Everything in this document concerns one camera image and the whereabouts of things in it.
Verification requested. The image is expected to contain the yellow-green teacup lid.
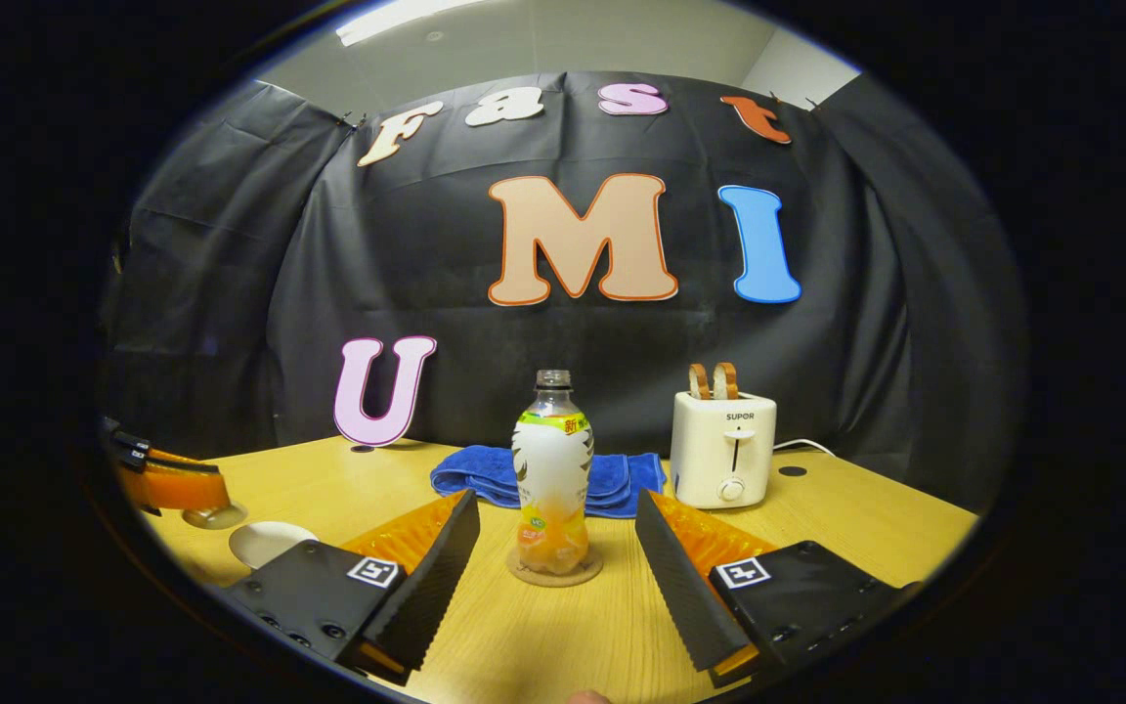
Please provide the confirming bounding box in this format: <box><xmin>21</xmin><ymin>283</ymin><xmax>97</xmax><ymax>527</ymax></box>
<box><xmin>182</xmin><ymin>500</ymin><xmax>249</xmax><ymax>530</ymax></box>

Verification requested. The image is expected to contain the yellow-green teacup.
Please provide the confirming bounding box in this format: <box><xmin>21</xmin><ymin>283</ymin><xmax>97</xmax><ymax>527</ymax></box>
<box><xmin>229</xmin><ymin>521</ymin><xmax>320</xmax><ymax>571</ymax></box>

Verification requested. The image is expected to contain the white label water bottle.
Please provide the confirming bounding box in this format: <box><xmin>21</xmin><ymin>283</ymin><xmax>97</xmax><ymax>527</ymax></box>
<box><xmin>511</xmin><ymin>370</ymin><xmax>595</xmax><ymax>576</ymax></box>

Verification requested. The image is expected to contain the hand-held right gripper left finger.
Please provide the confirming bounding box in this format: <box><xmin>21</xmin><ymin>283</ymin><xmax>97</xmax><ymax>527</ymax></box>
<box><xmin>226</xmin><ymin>489</ymin><xmax>481</xmax><ymax>685</ymax></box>

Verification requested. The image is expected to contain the round cork coaster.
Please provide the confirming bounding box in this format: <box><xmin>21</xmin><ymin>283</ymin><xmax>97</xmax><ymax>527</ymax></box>
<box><xmin>506</xmin><ymin>545</ymin><xmax>604</xmax><ymax>588</ymax></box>

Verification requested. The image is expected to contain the folded blue towel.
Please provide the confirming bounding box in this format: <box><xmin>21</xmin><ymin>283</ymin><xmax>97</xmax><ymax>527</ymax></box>
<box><xmin>429</xmin><ymin>445</ymin><xmax>668</xmax><ymax>519</ymax></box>

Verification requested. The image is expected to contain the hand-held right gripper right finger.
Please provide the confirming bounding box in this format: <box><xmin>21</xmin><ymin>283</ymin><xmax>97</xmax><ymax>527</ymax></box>
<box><xmin>634</xmin><ymin>489</ymin><xmax>921</xmax><ymax>688</ymax></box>

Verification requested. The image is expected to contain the black backdrop cloth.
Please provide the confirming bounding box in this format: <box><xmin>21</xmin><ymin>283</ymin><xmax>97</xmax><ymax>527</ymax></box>
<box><xmin>99</xmin><ymin>70</ymin><xmax>1028</xmax><ymax>514</ymax></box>

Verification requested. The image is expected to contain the white toaster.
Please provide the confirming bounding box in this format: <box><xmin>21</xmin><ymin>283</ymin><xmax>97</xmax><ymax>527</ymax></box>
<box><xmin>670</xmin><ymin>391</ymin><xmax>778</xmax><ymax>509</ymax></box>

